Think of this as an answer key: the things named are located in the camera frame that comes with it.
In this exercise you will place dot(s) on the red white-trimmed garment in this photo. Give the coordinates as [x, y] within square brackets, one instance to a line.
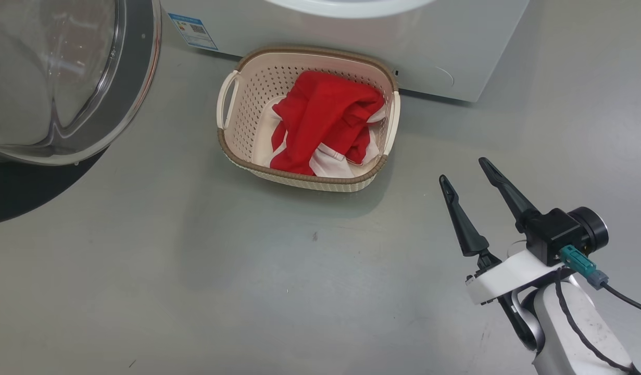
[320, 114]

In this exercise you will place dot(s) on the round glass washing machine door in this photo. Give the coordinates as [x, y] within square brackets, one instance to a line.
[138, 78]

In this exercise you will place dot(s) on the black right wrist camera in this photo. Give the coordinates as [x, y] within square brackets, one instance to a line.
[560, 232]

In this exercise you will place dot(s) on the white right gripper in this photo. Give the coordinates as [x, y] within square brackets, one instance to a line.
[507, 276]

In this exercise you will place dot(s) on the red printed jersey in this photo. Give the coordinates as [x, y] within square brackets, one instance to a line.
[362, 146]

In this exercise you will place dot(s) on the cream perforated laundry basket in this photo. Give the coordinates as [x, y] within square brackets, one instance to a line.
[247, 88]

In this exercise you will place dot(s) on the blue white energy label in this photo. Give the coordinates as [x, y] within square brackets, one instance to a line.
[192, 31]

